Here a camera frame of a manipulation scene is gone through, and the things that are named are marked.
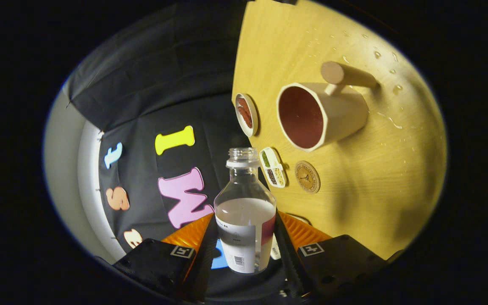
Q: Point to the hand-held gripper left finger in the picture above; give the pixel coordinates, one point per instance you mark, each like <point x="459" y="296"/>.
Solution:
<point x="203" y="271"/>

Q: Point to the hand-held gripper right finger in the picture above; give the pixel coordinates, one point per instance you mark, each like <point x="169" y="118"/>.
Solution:
<point x="288" y="258"/>

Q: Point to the clear juice bottle white label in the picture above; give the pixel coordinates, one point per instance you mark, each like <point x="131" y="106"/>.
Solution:
<point x="244" y="228"/>

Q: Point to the round brown coaster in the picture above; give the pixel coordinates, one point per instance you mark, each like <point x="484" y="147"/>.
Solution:
<point x="307" y="177"/>

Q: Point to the white divided dish with seeds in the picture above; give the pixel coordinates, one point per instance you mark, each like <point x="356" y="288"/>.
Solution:
<point x="273" y="167"/>

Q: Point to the wooden table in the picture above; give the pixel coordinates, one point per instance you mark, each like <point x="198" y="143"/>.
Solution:
<point x="375" y="182"/>

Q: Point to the red sausage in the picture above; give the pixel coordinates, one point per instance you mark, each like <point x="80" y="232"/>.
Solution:
<point x="242" y="108"/>
<point x="247" y="118"/>

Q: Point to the white round plate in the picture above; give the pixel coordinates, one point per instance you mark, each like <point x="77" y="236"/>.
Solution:
<point x="254" y="114"/>

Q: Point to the black backdrop cloth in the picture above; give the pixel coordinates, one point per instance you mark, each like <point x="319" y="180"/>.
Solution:
<point x="151" y="84"/>

